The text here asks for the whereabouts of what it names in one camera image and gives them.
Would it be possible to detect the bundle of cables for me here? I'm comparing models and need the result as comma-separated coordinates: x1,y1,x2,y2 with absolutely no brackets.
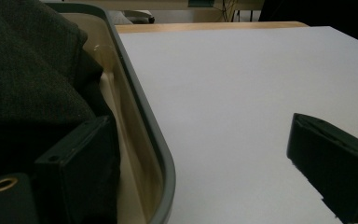
219,0,241,22

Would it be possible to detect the wooden table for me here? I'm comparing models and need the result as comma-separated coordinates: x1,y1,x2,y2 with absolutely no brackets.
115,21,310,35

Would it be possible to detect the white table mat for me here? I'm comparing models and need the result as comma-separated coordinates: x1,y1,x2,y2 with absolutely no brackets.
117,25,358,224

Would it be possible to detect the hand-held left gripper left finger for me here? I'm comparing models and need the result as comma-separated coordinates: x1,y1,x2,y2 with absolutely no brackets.
34,115,121,224

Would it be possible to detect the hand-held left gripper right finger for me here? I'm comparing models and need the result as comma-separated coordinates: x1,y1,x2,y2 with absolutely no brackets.
286,112,358,224

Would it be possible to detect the beige bin with grey rim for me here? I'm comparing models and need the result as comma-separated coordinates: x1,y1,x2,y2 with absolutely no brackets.
45,2,177,224

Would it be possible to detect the dark cloth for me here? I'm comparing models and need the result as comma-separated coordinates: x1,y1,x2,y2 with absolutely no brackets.
0,0,121,189

